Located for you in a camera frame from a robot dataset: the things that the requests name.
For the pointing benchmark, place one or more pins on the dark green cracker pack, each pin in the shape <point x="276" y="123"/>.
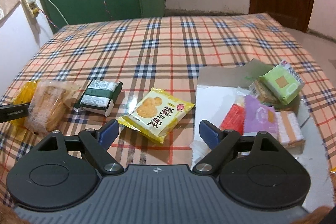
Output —
<point x="99" y="97"/>

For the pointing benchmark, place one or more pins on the clear snack pack red label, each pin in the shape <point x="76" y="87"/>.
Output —
<point x="234" y="120"/>

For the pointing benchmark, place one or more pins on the brown white wafer pack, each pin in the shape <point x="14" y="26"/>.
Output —
<point x="289" y="131"/>

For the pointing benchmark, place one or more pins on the yellow biscuit pack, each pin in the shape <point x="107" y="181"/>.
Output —
<point x="156" y="115"/>

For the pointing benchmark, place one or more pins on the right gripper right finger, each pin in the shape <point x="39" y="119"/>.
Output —
<point x="221" y="144"/>

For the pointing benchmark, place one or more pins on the clear cake slices pack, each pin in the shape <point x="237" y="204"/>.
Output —
<point x="259" y="91"/>

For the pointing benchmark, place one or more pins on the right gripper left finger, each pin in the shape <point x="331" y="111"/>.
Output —
<point x="96" y="144"/>

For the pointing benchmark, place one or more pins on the large clear bread pack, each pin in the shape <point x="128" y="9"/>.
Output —
<point x="50" y="102"/>

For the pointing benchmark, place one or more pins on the plaid tablecloth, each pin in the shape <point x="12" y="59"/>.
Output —
<point x="167" y="53"/>

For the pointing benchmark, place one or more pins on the light green biscuit pack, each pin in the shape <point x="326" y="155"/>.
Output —
<point x="283" y="81"/>

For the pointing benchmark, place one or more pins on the yellow wall socket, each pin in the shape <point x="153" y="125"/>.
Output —
<point x="31" y="8"/>

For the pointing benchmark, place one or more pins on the white cardboard box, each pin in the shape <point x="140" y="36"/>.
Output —
<point x="221" y="89"/>

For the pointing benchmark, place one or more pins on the purple snack pack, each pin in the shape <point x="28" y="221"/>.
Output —
<point x="259" y="117"/>

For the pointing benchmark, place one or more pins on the yellow orange snack pack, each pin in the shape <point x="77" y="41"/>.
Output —
<point x="24" y="95"/>

